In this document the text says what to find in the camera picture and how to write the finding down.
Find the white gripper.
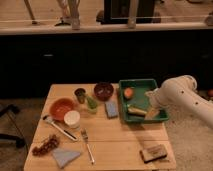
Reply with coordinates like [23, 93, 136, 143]
[145, 88, 167, 120]

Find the yellow banana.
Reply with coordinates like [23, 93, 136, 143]
[127, 106, 147, 116]

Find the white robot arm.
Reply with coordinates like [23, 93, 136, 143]
[145, 75, 213, 129]

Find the green plastic tray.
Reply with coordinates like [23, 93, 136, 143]
[119, 79, 169, 124]

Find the orange peach fruit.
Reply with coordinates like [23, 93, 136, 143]
[124, 87, 134, 99]

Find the brown scrubbing brush block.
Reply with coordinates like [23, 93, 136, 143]
[139, 144, 167, 163]

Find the blue sponge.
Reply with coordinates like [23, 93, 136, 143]
[105, 101, 118, 118]

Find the dark red bowl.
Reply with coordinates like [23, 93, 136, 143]
[94, 82, 114, 101]

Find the green plastic bottle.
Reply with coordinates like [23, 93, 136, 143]
[86, 96, 97, 111]

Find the silver fork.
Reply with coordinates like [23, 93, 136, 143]
[81, 129, 95, 165]

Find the white round container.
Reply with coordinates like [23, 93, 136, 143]
[64, 110, 80, 128]

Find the orange plastic bowl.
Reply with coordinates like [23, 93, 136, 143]
[49, 98, 74, 121]

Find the blue folded cloth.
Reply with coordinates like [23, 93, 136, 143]
[52, 148, 81, 168]

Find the bunch of red grapes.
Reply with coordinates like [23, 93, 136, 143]
[32, 135, 60, 156]

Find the black office chair base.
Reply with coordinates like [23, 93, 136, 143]
[0, 103, 26, 149]

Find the black handled knife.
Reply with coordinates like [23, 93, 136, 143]
[42, 115, 78, 142]

